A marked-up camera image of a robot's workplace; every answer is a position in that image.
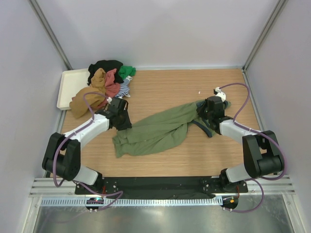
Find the left aluminium frame post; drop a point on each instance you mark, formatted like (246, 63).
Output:
(50, 33)

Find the right aluminium frame post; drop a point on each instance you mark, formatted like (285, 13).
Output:
(265, 32)

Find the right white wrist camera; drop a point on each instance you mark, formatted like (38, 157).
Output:
(219, 93)

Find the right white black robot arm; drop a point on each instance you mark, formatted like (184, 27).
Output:
(261, 152)

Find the aluminium frame post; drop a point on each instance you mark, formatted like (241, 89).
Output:
(265, 32)
(50, 33)

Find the bright green tank top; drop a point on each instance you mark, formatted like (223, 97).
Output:
(126, 71)

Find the white plastic tray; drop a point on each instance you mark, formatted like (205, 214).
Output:
(71, 83)

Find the blue white striped tank top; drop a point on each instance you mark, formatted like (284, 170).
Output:
(124, 88)

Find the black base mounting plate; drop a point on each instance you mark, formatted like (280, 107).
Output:
(168, 188)

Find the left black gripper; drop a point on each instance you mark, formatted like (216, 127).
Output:
(127, 124)

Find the dusty pink tank top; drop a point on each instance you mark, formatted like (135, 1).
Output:
(111, 88)

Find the tan brown tank top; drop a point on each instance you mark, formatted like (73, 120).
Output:
(92, 95)

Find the aluminium front rail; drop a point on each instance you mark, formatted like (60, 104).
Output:
(45, 186)

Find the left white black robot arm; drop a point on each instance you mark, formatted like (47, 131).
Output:
(63, 153)

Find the black tank top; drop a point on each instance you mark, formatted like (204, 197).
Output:
(106, 65)

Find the olive green printed tank top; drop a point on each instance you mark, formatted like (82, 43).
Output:
(160, 131)

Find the slotted white cable duct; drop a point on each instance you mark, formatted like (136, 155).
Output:
(97, 201)

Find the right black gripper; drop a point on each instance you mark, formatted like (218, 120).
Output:
(200, 110)

